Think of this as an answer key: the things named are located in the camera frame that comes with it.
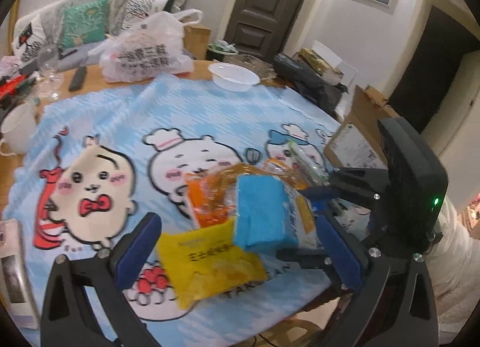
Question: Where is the green white snack packet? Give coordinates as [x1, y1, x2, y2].
[288, 140, 329, 186]

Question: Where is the blue snack packet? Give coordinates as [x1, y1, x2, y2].
[233, 175, 320, 256]

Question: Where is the yellow snack packet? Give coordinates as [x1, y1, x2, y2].
[157, 219, 267, 309]

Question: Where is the orange clear snack bag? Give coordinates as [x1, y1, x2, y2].
[185, 159, 308, 228]

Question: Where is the cardboard box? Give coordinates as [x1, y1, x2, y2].
[324, 86, 399, 169]

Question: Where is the white smartphone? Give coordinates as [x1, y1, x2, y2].
[1, 219, 40, 329]

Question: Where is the black bag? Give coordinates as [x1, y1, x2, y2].
[272, 53, 347, 118]

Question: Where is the blue cartoon tablecloth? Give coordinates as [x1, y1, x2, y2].
[3, 75, 338, 346]

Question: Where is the glass snack tray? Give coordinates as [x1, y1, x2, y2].
[226, 54, 277, 80]

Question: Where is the tissue box with tissue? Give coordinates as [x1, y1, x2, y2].
[299, 41, 343, 85]

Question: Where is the white plastic bowl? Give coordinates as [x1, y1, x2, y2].
[208, 62, 260, 92]

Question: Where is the dark waste bin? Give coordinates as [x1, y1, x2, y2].
[205, 40, 239, 62]

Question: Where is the white mug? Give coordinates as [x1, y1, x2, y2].
[1, 103, 37, 157]

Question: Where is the wooden side table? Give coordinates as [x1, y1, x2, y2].
[183, 23, 212, 60]

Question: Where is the dark brown door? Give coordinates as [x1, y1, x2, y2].
[224, 0, 303, 62]

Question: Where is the white printed plastic bag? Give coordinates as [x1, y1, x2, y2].
[89, 9, 203, 83]

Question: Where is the black remote control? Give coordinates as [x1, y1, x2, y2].
[68, 66, 87, 92]

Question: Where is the clear glass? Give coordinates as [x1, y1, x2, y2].
[37, 44, 64, 101]

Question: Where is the black white tree cushion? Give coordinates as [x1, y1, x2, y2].
[122, 0, 174, 28]

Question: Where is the white sofa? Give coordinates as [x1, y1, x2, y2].
[11, 0, 186, 71]

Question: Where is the teal patterned cushion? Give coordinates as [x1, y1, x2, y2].
[61, 0, 109, 49]

